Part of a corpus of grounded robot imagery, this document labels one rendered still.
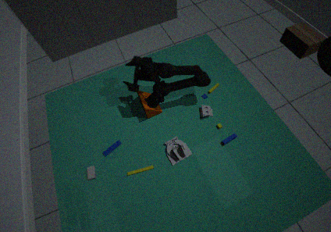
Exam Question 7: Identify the blue flat bar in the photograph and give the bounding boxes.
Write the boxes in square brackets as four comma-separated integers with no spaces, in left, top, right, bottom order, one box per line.
[103,140,121,156]

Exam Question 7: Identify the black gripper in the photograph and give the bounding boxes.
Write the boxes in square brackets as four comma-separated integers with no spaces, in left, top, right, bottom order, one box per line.
[123,56,145,92]

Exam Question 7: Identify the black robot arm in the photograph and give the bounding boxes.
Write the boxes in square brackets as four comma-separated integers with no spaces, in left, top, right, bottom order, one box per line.
[138,57,211,108]

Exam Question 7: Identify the dark blue rectangular bar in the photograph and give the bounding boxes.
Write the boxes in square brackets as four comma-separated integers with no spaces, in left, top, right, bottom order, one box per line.
[221,134,237,145]

